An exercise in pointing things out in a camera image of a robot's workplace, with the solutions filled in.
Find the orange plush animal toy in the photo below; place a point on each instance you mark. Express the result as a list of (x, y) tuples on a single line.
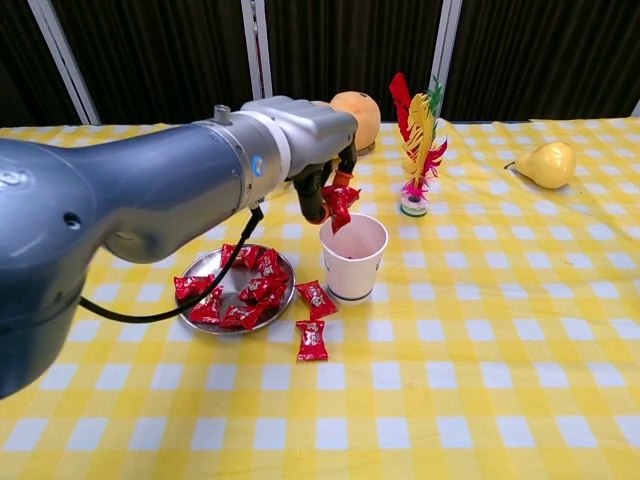
[(362, 120)]

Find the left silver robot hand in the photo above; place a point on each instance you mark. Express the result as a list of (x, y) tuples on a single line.
[(315, 130)]

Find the white metal frame post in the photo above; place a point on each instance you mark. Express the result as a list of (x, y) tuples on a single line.
[(257, 60), (64, 65), (445, 60), (637, 111)]

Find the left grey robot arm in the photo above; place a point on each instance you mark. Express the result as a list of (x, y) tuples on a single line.
[(125, 185)]

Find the yellow white checked tablecloth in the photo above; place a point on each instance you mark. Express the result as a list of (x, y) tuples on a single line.
[(450, 350)]

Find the round steel plate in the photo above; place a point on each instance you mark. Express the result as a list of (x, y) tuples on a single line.
[(202, 265)]

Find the red candy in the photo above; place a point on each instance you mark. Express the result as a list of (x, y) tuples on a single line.
[(240, 256), (207, 310), (255, 290), (192, 286), (272, 301), (315, 299), (340, 205), (311, 342), (240, 317), (270, 263)]

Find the black pleated curtain panel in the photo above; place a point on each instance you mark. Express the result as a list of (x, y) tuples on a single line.
[(160, 60), (20, 60), (350, 45), (550, 60)]

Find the white paper cup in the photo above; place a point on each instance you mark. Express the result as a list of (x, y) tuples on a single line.
[(350, 280)]

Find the yellow pear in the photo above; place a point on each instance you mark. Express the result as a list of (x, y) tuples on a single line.
[(547, 165)]

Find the colourful feather shuttlecock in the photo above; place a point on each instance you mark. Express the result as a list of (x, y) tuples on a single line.
[(419, 130)]

